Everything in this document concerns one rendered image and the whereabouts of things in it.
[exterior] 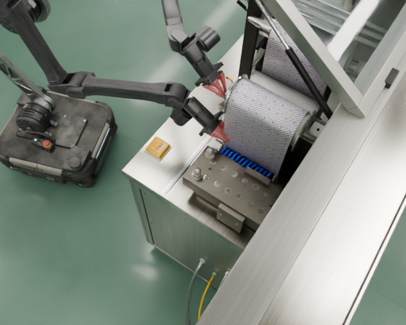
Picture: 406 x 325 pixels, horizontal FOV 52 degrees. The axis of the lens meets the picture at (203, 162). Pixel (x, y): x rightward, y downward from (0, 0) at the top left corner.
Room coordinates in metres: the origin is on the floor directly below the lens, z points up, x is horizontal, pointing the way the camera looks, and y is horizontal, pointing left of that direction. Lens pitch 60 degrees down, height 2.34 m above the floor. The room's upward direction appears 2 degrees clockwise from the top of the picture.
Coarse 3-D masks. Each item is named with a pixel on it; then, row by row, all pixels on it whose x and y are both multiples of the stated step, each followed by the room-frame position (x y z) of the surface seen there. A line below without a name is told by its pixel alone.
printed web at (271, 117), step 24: (264, 72) 1.03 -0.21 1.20; (288, 72) 0.98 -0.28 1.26; (312, 72) 0.94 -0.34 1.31; (240, 96) 0.84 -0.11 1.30; (264, 96) 0.83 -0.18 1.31; (312, 96) 0.93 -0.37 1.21; (240, 120) 0.80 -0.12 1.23; (264, 120) 0.76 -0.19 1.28; (288, 120) 0.75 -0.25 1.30; (288, 144) 0.71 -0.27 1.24
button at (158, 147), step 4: (156, 136) 0.92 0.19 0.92; (152, 140) 0.90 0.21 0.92; (156, 140) 0.90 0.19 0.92; (160, 140) 0.90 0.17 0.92; (148, 144) 0.88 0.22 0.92; (152, 144) 0.88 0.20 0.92; (156, 144) 0.88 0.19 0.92; (160, 144) 0.88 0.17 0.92; (164, 144) 0.88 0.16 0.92; (168, 144) 0.88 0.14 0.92; (148, 148) 0.86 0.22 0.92; (152, 148) 0.86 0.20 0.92; (156, 148) 0.86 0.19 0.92; (160, 148) 0.86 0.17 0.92; (164, 148) 0.86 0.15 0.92; (168, 148) 0.87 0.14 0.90; (152, 152) 0.84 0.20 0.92; (156, 152) 0.84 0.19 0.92; (160, 152) 0.84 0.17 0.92; (164, 152) 0.85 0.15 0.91; (156, 156) 0.83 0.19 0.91; (160, 156) 0.83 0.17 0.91
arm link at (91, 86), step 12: (84, 72) 1.04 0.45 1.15; (84, 84) 0.96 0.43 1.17; (96, 84) 0.96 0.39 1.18; (108, 84) 0.96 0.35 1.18; (120, 84) 0.95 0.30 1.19; (132, 84) 0.95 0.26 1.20; (144, 84) 0.95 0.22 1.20; (156, 84) 0.95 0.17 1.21; (168, 84) 0.95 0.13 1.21; (180, 84) 0.95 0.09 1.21; (72, 96) 0.94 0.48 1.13; (84, 96) 0.93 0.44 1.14; (108, 96) 0.94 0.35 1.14; (120, 96) 0.94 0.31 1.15; (132, 96) 0.93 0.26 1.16; (144, 96) 0.92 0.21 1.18; (156, 96) 0.90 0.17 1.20; (168, 96) 0.89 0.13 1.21; (180, 96) 0.90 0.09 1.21
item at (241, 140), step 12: (228, 120) 0.82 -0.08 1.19; (228, 132) 0.82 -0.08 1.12; (240, 132) 0.79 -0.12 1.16; (252, 132) 0.77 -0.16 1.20; (228, 144) 0.82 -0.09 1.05; (240, 144) 0.79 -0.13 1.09; (252, 144) 0.77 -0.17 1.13; (264, 144) 0.75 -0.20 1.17; (252, 156) 0.76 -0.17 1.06; (264, 156) 0.74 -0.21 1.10; (276, 156) 0.72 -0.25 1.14; (264, 168) 0.73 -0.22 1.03; (276, 168) 0.71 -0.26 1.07
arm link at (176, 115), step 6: (186, 90) 0.95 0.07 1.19; (186, 96) 0.92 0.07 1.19; (168, 102) 0.88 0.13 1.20; (174, 102) 0.87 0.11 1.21; (180, 102) 0.88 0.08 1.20; (174, 108) 0.87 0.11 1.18; (180, 108) 0.87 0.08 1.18; (174, 114) 0.89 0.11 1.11; (180, 114) 0.88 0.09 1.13; (174, 120) 0.89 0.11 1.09; (180, 120) 0.88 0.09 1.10; (186, 120) 0.87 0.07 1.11
